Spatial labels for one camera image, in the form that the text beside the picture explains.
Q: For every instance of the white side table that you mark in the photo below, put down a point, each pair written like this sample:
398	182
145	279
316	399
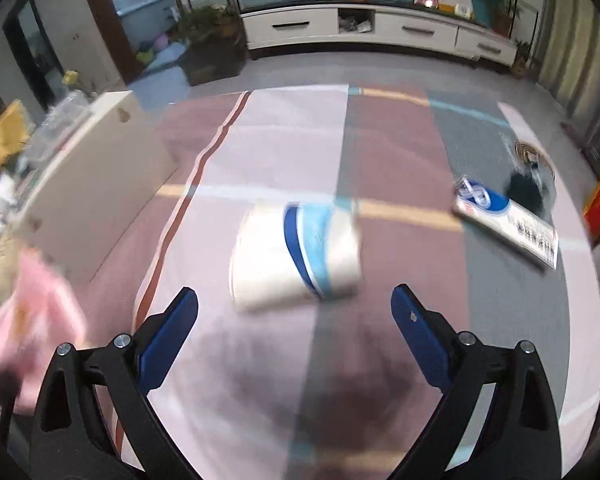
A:
95	175

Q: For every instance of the white and blue paper cup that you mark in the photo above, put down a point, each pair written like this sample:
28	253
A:
265	260

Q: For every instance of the white television cabinet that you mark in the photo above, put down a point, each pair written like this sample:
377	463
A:
300	25

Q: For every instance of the black fuzzy object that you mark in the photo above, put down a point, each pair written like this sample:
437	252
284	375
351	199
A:
525	190

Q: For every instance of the white and blue flat packet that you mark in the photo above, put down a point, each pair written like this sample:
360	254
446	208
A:
490	205

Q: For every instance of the beige curtain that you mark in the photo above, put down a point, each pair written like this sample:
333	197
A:
565	35

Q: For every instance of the small potted floor plant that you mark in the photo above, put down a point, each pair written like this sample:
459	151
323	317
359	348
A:
522	57

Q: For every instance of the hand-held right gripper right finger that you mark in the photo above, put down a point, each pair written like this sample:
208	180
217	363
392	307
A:
420	340

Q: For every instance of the striped tablecloth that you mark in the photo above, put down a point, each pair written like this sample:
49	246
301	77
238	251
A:
280	150

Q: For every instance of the yellow cloth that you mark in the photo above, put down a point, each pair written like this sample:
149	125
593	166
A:
2	135

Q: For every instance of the white and yellow box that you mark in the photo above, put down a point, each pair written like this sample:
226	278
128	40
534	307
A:
455	2

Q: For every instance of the pink cloth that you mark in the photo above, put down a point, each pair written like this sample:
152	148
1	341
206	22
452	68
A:
25	320

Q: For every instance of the round woven coaster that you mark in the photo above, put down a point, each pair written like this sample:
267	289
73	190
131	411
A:
530	150

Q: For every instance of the clear plastic bottle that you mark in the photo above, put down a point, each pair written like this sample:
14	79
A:
65	110

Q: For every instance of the pink and green toys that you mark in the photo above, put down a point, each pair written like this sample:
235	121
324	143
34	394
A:
155	47

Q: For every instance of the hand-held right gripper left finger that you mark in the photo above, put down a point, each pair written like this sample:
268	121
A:
172	330

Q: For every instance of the leafy plant in dark planter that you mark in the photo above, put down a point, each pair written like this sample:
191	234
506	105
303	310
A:
207	30

